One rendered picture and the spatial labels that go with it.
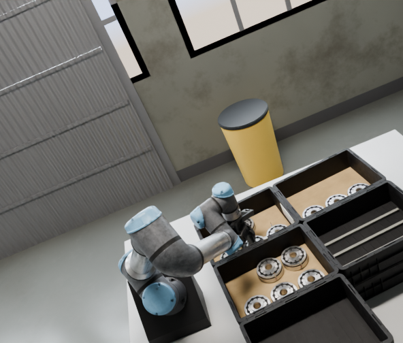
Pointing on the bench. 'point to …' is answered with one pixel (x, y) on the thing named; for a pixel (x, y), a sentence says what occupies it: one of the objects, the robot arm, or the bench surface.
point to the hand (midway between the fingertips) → (248, 245)
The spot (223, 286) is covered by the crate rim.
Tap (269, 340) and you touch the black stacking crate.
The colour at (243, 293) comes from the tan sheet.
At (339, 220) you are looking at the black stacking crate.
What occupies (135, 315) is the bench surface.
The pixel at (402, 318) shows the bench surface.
